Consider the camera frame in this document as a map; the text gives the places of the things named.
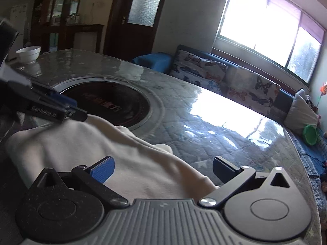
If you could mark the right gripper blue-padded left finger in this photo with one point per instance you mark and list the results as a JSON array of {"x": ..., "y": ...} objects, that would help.
[{"x": 91, "y": 180}]

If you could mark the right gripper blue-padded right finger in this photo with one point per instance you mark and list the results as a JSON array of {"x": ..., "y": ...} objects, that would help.
[{"x": 234, "y": 180}]

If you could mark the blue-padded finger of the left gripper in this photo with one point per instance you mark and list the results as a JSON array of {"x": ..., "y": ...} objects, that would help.
[
  {"x": 71, "y": 113},
  {"x": 49, "y": 91}
]

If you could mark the cream knit garment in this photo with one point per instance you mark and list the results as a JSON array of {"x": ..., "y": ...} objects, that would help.
[{"x": 132, "y": 167}]

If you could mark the white ceramic bowl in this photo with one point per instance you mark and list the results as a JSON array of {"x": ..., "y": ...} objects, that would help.
[{"x": 28, "y": 55}]

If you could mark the round black induction cooktop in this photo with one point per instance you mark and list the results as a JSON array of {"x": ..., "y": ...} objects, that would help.
[{"x": 115, "y": 102}]

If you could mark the dark wooden side table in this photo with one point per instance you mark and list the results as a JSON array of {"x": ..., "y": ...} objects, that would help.
[{"x": 84, "y": 36}]

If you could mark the white refrigerator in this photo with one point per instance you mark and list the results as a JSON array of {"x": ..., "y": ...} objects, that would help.
[{"x": 18, "y": 18}]

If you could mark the blue sofa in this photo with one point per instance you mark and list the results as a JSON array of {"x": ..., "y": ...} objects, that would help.
[{"x": 313, "y": 157}]

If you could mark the right butterfly cushion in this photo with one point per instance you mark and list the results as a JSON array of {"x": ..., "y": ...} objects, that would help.
[{"x": 251, "y": 90}]

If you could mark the butterfly cushion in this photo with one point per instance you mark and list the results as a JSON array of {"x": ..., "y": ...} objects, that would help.
[
  {"x": 251, "y": 90},
  {"x": 198, "y": 71}
]

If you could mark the green plastic bowl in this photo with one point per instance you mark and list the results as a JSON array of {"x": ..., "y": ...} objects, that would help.
[{"x": 310, "y": 135}]

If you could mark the plain grey pillow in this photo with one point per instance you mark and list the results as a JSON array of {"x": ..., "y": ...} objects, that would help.
[{"x": 300, "y": 114}]

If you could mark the dark wooden display cabinet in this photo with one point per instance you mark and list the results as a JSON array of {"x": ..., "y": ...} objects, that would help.
[{"x": 47, "y": 18}]

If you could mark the left butterfly cushion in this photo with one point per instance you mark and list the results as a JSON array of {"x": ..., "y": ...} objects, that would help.
[{"x": 198, "y": 71}]

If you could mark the dark wooden glass door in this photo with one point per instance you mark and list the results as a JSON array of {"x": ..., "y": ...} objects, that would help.
[{"x": 131, "y": 28}]

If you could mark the window with frame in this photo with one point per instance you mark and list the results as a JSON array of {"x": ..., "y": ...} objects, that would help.
[{"x": 276, "y": 31}]

